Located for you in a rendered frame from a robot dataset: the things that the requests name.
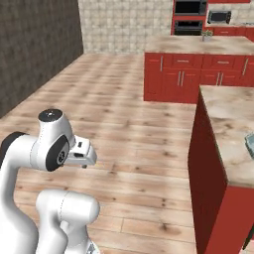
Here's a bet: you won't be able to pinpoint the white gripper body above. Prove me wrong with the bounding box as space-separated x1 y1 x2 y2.
67 142 98 169

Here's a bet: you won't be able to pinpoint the red dining counter cabinet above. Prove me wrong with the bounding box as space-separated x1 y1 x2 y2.
188 84 254 254

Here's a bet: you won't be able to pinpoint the clear grey tupperware container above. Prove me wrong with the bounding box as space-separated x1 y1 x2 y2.
244 131 254 152

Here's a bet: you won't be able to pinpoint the red kitchen island cupboards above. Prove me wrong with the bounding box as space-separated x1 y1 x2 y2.
143 35 254 105

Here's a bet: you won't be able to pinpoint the small green potted plant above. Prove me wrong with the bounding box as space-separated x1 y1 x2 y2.
201 29 214 43

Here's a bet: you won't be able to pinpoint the black built-in oven stack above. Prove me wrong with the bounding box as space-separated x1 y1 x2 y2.
170 0 208 37

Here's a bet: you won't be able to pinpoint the red base cupboards run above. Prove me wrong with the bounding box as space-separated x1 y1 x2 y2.
205 25 254 38

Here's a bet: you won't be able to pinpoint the black microwave oven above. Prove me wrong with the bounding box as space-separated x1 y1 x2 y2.
206 10 233 25

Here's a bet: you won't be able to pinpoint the red wall cupboard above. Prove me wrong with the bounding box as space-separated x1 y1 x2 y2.
206 0 251 5

